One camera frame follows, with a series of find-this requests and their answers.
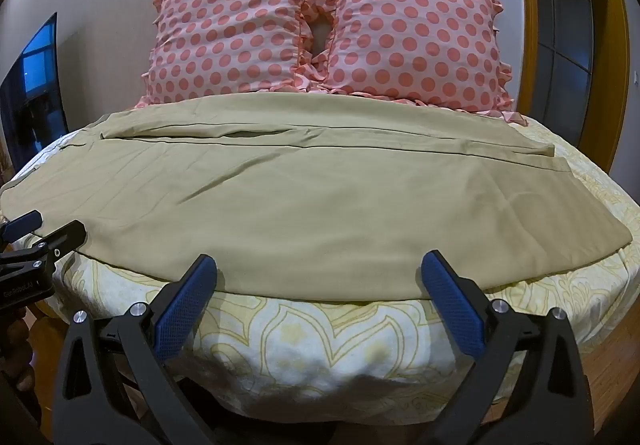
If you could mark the wooden framed glass door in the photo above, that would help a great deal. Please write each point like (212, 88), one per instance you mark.
(565, 35)

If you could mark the black television screen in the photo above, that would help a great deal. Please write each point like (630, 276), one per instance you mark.
(32, 90)

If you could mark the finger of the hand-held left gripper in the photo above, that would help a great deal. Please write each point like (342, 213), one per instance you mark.
(62, 237)
(20, 225)

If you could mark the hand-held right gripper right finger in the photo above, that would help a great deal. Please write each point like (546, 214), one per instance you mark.
(452, 302)

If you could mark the yellow floral bed sheet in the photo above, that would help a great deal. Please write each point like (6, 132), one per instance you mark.
(320, 340)

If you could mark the khaki pants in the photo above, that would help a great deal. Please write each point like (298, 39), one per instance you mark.
(320, 205)

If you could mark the pink polka dot pillow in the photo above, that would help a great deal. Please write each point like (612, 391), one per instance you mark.
(415, 25)
(230, 25)

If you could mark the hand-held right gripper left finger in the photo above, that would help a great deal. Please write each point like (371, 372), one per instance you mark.
(182, 305)

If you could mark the person's left hand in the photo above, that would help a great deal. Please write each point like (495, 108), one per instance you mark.
(17, 370)

